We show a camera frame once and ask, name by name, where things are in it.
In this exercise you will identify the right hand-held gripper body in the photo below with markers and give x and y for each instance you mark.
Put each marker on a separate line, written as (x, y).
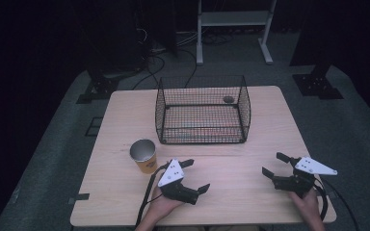
(311, 167)

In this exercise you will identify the small dark round object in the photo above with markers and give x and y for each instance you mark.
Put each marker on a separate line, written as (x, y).
(228, 99)

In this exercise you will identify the white metal stand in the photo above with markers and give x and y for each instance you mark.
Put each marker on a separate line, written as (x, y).
(234, 18)

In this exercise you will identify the person's left hand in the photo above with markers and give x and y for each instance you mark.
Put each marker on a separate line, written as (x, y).
(163, 207)

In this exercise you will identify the black tape strip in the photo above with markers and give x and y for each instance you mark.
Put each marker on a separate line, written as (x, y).
(79, 197)

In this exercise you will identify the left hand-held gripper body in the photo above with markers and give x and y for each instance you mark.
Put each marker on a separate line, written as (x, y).
(171, 173)

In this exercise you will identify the orange paper cup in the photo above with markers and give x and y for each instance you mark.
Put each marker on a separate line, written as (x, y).
(144, 157)

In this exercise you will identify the black stand base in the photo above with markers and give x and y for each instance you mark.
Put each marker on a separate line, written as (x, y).
(317, 86)
(97, 90)

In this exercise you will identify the black tape square outline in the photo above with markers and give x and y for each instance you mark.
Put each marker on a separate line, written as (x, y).
(93, 126)

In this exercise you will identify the person's right hand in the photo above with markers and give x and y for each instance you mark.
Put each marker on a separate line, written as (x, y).
(307, 205)

